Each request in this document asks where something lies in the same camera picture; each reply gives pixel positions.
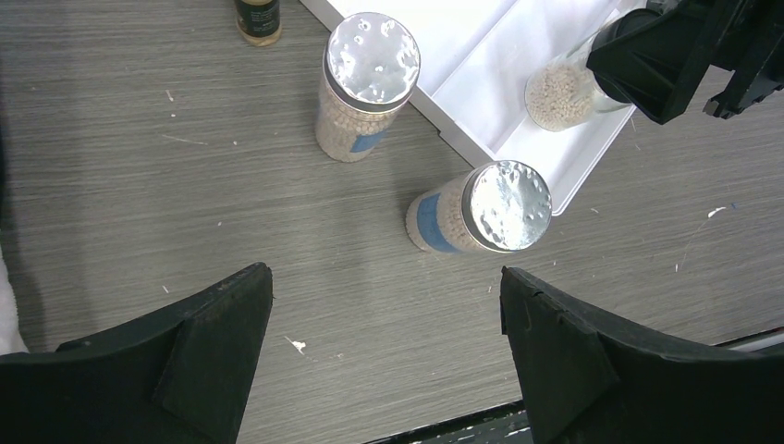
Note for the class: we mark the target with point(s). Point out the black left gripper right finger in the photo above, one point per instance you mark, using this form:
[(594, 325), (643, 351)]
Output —
[(591, 376)]

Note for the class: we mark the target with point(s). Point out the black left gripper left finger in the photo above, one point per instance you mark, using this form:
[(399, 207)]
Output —
[(180, 374)]

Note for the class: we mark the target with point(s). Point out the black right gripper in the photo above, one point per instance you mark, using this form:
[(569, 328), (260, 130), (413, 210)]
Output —
[(656, 60)]

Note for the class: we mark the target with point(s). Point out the silver lid jar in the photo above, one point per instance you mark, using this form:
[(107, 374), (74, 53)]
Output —
[(501, 207), (371, 64)]

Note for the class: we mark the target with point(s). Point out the black white checkered blanket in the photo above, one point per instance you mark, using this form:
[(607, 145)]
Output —
[(11, 340)]

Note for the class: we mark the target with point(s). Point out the white divided plastic tray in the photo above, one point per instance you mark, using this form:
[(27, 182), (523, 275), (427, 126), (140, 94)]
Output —
[(476, 58)]

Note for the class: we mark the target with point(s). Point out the small dark bottle near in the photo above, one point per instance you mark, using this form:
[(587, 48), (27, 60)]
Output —
[(259, 21)]

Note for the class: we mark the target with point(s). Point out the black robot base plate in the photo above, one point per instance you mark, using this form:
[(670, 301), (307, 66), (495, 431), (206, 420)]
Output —
[(508, 423)]

